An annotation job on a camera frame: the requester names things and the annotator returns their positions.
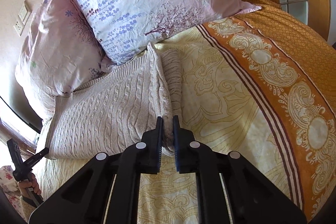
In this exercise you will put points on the person's left hand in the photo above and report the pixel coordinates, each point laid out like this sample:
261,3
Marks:
29,186

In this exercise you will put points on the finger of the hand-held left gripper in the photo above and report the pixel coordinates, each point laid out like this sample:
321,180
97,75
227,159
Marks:
13,153
38,155

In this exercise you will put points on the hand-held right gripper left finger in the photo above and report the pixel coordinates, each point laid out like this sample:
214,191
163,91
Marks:
157,150

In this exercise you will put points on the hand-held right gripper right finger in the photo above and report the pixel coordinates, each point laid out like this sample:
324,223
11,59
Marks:
178,153

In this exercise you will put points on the white wall socket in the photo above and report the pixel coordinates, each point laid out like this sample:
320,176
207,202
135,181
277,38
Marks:
19,27

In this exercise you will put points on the yellow orange patterned bedspread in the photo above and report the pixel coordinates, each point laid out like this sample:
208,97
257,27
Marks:
236,108

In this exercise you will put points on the white wall switch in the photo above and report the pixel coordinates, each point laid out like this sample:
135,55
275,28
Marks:
25,13

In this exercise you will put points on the person's floral clothing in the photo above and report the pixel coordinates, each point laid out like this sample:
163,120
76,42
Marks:
8,179

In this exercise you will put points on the pink pillow with flower sprigs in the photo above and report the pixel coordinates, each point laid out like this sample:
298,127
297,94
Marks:
52,56

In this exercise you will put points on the window frame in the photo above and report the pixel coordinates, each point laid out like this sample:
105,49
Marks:
15,134

